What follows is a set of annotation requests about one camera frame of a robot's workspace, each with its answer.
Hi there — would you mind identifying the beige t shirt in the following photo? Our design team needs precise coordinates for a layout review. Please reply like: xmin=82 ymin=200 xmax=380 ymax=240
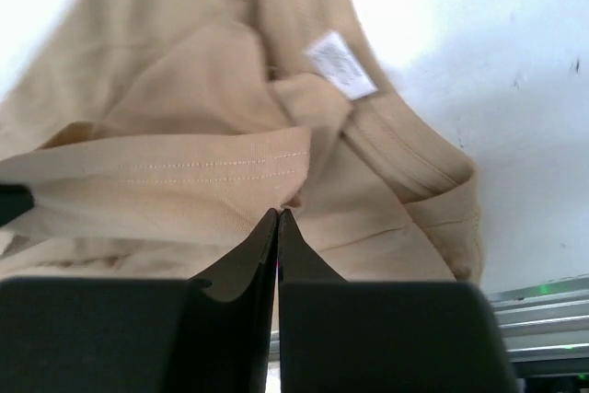
xmin=1 ymin=0 xmax=484 ymax=283

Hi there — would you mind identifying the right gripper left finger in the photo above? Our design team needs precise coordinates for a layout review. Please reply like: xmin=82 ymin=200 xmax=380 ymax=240
xmin=1 ymin=210 xmax=278 ymax=392

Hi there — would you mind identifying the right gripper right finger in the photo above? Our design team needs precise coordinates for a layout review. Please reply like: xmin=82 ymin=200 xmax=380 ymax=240
xmin=278 ymin=212 xmax=518 ymax=393

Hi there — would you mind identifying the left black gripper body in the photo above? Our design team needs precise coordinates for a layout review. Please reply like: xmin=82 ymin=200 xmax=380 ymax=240
xmin=0 ymin=184 xmax=35 ymax=227

